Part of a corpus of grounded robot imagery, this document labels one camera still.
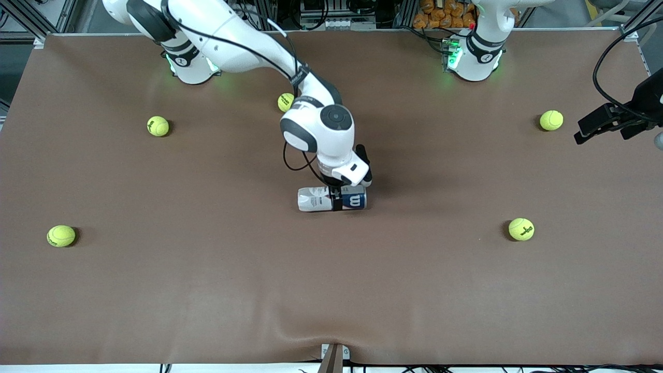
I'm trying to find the brown table cloth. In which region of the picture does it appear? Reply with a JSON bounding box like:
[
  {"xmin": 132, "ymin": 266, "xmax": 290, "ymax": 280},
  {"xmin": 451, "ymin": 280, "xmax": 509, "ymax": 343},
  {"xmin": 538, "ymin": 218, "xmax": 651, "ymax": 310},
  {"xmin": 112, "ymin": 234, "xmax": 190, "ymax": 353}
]
[{"xmin": 0, "ymin": 31, "xmax": 663, "ymax": 366}]

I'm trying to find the clear tennis ball can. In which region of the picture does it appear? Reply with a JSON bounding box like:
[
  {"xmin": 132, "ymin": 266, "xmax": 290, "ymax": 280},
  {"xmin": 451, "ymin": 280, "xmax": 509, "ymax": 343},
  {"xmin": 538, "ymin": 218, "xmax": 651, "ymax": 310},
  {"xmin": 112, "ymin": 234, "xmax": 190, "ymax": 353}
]
[{"xmin": 297, "ymin": 185, "xmax": 367, "ymax": 212}]

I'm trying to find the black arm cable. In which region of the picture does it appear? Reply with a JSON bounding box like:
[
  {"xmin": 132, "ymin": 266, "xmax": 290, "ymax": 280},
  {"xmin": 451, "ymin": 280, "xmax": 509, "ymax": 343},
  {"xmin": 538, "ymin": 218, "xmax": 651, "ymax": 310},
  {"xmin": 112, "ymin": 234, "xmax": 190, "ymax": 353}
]
[
  {"xmin": 161, "ymin": 0, "xmax": 332, "ymax": 185},
  {"xmin": 593, "ymin": 16, "xmax": 663, "ymax": 122}
]

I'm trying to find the pile of orange objects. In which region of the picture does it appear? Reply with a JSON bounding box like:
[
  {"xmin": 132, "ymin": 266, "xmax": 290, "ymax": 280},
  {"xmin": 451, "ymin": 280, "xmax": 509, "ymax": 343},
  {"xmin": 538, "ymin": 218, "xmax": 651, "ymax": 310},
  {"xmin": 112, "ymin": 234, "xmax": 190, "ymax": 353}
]
[{"xmin": 413, "ymin": 0, "xmax": 477, "ymax": 29}]

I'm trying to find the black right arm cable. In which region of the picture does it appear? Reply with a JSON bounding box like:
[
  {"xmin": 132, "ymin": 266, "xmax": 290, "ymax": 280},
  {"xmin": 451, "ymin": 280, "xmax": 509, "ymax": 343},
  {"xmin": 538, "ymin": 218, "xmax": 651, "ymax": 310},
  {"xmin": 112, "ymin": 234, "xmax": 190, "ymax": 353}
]
[{"xmin": 161, "ymin": 0, "xmax": 332, "ymax": 185}]

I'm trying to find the metal clamp bracket with post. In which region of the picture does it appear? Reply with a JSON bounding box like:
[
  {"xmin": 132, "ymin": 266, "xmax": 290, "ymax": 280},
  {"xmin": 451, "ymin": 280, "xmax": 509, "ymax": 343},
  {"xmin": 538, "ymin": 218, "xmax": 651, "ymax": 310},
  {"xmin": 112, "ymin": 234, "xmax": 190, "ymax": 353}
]
[{"xmin": 317, "ymin": 343, "xmax": 351, "ymax": 373}]

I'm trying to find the white connector strip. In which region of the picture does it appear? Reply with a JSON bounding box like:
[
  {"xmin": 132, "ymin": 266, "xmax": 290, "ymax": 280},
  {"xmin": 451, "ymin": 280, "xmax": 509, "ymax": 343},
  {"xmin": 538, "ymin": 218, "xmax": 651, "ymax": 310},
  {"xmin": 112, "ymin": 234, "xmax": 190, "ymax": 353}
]
[{"xmin": 300, "ymin": 18, "xmax": 376, "ymax": 31}]

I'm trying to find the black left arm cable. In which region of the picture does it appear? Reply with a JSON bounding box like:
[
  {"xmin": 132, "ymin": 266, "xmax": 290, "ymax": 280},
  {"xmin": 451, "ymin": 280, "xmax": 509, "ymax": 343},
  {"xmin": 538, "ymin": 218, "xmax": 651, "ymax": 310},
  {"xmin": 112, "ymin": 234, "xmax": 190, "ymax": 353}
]
[{"xmin": 593, "ymin": 16, "xmax": 663, "ymax": 122}]

